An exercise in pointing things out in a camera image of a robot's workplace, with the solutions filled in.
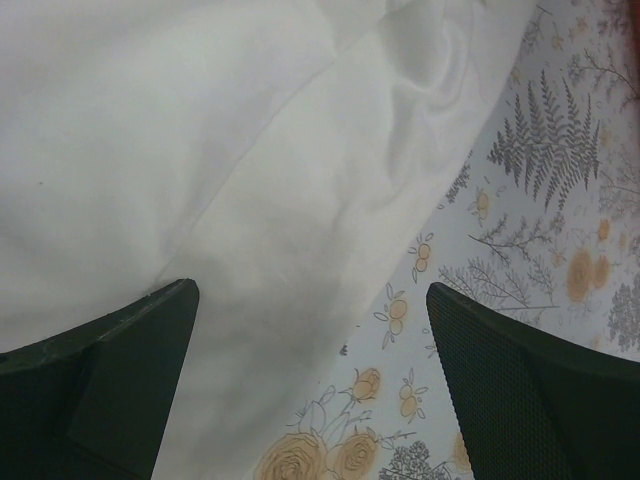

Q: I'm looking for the white t shirt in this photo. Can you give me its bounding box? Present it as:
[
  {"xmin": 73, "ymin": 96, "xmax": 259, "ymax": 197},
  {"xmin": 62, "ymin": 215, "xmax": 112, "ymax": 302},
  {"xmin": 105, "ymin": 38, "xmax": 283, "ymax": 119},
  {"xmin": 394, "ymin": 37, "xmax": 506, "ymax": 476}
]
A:
[{"xmin": 1, "ymin": 1, "xmax": 535, "ymax": 479}]

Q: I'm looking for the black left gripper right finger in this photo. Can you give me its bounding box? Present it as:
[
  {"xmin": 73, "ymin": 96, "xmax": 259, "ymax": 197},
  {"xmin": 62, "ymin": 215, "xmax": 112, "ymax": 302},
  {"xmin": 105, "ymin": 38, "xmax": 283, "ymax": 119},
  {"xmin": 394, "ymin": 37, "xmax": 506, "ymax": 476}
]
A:
[{"xmin": 426, "ymin": 282, "xmax": 639, "ymax": 479}]

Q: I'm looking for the floral table mat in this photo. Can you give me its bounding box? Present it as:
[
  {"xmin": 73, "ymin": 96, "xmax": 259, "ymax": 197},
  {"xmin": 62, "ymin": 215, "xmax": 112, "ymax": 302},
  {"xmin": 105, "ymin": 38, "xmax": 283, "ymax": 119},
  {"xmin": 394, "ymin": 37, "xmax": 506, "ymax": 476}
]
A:
[{"xmin": 250, "ymin": 1, "xmax": 639, "ymax": 479}]

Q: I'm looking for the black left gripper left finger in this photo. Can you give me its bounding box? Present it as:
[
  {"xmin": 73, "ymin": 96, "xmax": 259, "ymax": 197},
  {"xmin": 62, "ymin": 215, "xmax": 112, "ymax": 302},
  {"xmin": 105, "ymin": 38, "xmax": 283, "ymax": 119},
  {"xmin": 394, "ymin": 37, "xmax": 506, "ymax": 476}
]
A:
[{"xmin": 1, "ymin": 279, "xmax": 199, "ymax": 479}]

